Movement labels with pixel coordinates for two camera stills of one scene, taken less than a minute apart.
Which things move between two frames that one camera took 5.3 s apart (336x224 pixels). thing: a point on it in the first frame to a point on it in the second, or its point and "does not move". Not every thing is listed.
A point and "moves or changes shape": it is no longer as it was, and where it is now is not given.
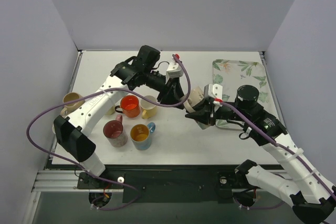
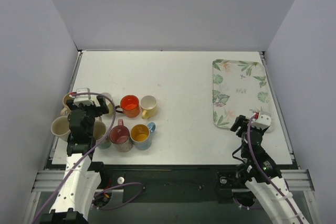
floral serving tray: (229, 75) does not move
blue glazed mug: (140, 135) does not move
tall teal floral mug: (196, 95) to (99, 131)
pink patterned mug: (114, 131) moves or changes shape
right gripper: (207, 109) to (243, 125)
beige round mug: (69, 97) does not move
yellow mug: (148, 107) does not move
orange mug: (129, 106) does not move
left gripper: (169, 87) to (102, 106)
